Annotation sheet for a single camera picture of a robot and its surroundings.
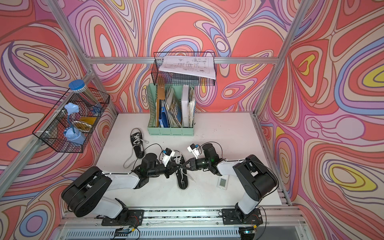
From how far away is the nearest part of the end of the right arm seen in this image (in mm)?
721

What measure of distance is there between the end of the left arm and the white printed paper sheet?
18.2 inches

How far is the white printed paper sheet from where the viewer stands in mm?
778

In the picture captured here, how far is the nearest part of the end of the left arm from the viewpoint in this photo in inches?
26.6

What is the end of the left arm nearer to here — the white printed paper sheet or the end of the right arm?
the end of the right arm

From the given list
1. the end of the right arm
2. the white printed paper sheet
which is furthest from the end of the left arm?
the white printed paper sheet

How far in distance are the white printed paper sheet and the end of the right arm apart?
14.6 inches
